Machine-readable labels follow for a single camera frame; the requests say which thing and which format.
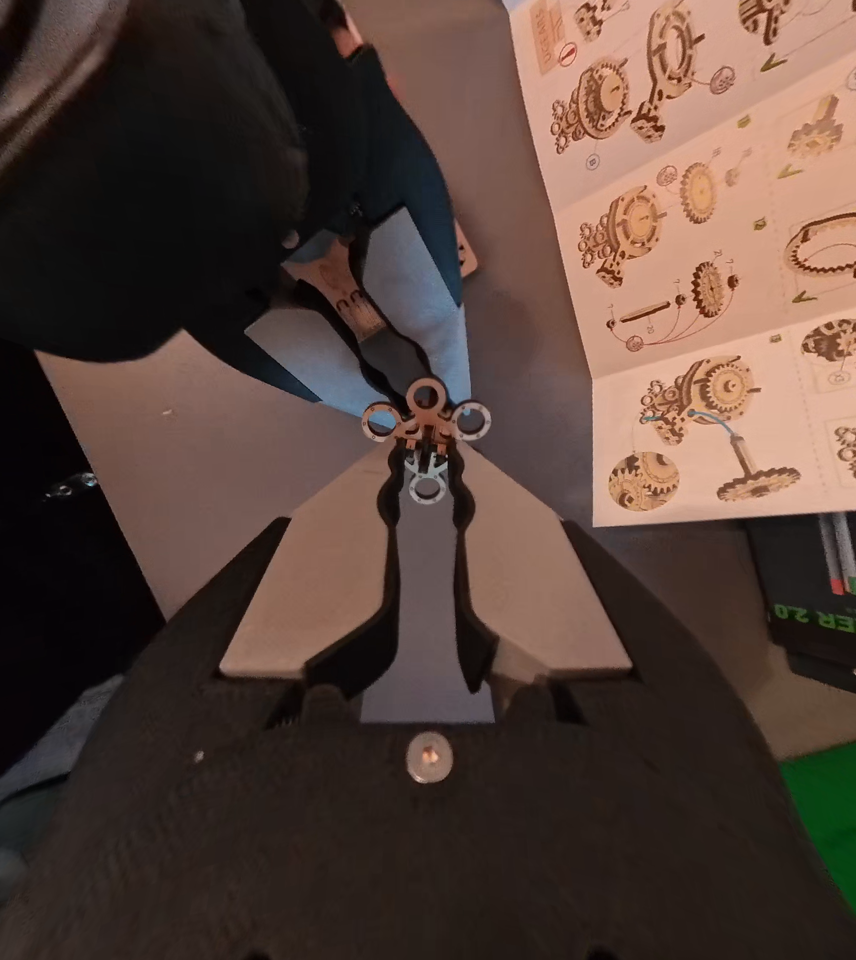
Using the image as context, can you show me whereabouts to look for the ringed wooden model part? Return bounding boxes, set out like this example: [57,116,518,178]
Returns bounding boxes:
[362,377,494,506]

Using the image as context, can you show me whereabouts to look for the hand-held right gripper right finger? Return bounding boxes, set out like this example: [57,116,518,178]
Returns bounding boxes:
[452,448,634,695]

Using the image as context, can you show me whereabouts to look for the flat slotted wooden part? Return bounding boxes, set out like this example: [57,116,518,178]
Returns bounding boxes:
[295,219,479,340]

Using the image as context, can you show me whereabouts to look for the folded paper instruction booklet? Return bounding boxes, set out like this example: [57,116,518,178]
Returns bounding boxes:
[509,0,856,531]

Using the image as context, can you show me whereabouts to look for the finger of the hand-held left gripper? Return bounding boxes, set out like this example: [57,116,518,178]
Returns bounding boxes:
[231,279,402,412]
[345,43,476,410]

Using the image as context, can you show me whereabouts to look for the green plastic tray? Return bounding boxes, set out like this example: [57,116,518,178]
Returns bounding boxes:
[779,724,856,960]

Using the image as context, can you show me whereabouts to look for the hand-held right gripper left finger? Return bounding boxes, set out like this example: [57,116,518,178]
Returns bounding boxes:
[218,448,402,700]

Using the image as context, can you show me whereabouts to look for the black model kit box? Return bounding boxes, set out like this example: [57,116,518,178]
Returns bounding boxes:
[745,508,856,710]

